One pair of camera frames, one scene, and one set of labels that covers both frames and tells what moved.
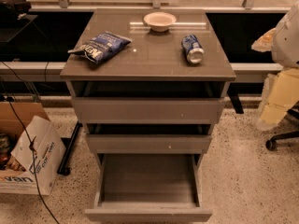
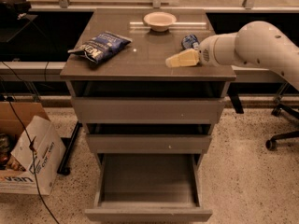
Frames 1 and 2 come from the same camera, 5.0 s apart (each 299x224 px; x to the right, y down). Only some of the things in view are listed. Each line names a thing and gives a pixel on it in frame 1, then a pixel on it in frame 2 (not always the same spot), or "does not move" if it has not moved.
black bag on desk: x=12 y=6 does not move
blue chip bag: x=102 y=47 does not move
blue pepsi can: x=192 y=49 does not move
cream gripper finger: x=283 y=95 to x=219 y=49
